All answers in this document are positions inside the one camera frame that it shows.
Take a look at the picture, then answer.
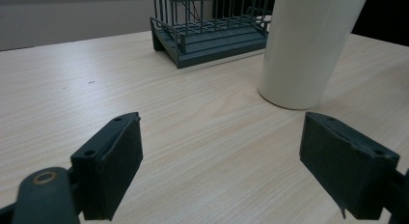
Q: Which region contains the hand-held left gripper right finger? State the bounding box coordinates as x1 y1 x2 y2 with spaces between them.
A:
299 111 401 221

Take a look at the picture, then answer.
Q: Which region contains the white cup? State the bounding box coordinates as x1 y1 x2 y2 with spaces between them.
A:
257 0 370 111

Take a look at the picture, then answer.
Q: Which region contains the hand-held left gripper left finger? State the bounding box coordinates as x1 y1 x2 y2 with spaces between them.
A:
69 111 145 222

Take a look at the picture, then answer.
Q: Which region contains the dark green wire rack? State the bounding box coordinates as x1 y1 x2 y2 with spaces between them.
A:
149 0 278 70

